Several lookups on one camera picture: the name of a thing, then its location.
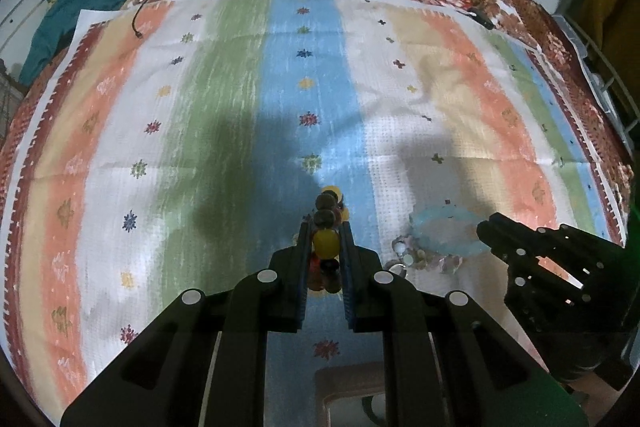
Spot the light blue bead bracelet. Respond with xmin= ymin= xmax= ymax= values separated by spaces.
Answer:
xmin=408 ymin=201 xmax=493 ymax=258

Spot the pastel charm bracelet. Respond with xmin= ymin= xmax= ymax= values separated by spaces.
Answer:
xmin=385 ymin=233 xmax=467 ymax=277

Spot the multicolour bead bracelet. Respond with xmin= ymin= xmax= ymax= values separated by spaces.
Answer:
xmin=306 ymin=185 xmax=352 ymax=294

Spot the striped colourful woven mat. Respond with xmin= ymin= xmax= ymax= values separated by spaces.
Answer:
xmin=0 ymin=0 xmax=633 ymax=427

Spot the white wire rack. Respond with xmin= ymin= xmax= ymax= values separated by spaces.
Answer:
xmin=552 ymin=14 xmax=639 ymax=154

